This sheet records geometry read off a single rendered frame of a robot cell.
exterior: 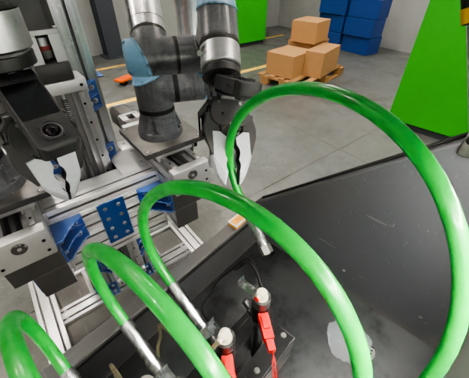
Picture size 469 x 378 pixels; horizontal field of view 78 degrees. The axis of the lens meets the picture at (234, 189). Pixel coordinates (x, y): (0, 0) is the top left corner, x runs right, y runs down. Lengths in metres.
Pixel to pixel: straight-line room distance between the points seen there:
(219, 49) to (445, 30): 3.07
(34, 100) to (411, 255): 0.68
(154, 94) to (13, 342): 0.79
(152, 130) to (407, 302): 0.85
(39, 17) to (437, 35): 3.20
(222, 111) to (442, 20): 3.12
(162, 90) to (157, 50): 0.30
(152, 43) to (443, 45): 3.11
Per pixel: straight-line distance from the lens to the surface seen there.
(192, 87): 0.95
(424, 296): 0.76
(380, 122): 0.26
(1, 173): 0.93
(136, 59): 0.66
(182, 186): 0.25
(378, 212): 0.66
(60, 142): 0.37
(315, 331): 0.78
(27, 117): 0.40
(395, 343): 0.84
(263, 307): 0.46
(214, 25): 0.58
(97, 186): 1.02
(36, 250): 0.90
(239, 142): 0.50
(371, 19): 6.56
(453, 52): 3.51
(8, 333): 0.28
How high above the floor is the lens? 1.52
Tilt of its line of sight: 39 degrees down
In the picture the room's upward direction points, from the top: straight up
